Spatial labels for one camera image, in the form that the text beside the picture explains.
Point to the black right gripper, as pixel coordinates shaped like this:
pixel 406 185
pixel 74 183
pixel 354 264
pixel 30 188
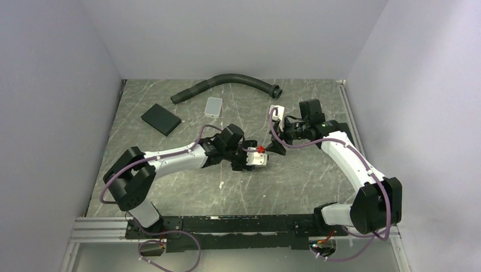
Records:
pixel 276 147

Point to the black mounting base rail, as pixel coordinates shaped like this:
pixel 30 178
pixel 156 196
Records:
pixel 294 231

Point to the black flat rectangular box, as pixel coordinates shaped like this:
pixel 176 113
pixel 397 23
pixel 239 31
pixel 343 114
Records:
pixel 161 119

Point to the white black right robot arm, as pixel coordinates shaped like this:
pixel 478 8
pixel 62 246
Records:
pixel 378 201

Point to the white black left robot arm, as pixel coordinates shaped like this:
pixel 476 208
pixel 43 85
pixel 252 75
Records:
pixel 130 178

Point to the aluminium frame rail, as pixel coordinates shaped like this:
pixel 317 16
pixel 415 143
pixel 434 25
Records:
pixel 98 230

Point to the clear white plastic case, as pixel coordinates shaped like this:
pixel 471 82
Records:
pixel 213 107

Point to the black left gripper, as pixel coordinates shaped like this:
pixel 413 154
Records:
pixel 242 166

